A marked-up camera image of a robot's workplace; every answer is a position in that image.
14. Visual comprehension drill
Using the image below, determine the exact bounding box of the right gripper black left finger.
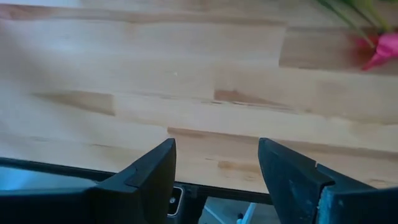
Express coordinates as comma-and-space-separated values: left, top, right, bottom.
0, 138, 177, 224

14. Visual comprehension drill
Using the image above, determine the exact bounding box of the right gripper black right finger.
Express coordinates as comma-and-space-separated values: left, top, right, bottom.
257, 137, 398, 224

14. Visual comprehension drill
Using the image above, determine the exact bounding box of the red artificial flower bunch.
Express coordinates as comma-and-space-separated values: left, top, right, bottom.
313, 0, 398, 72

